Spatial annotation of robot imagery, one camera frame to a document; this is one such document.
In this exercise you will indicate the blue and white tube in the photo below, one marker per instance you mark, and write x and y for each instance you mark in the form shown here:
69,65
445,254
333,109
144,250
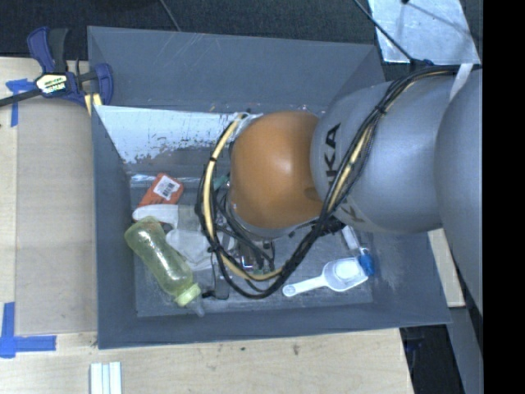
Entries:
365,263

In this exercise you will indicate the white measuring scoop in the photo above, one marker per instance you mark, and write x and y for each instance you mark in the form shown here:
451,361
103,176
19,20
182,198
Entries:
336,277

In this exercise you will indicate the orange packet with barcode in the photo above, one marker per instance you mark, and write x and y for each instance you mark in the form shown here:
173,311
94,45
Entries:
161,190

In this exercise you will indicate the pale wood board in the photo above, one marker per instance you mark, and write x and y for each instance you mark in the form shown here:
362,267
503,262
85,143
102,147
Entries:
53,220

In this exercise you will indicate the clear crumpled plastic wrap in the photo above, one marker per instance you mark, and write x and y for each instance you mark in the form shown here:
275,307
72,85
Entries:
190,242

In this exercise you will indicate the grey metal bin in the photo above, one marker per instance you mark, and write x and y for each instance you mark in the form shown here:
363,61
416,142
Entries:
172,72

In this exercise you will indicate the yellow-green clear plastic bottle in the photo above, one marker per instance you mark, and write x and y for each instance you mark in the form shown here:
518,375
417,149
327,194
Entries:
162,257

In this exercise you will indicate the white plastic piece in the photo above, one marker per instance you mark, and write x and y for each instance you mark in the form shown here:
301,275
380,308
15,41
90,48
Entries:
153,212

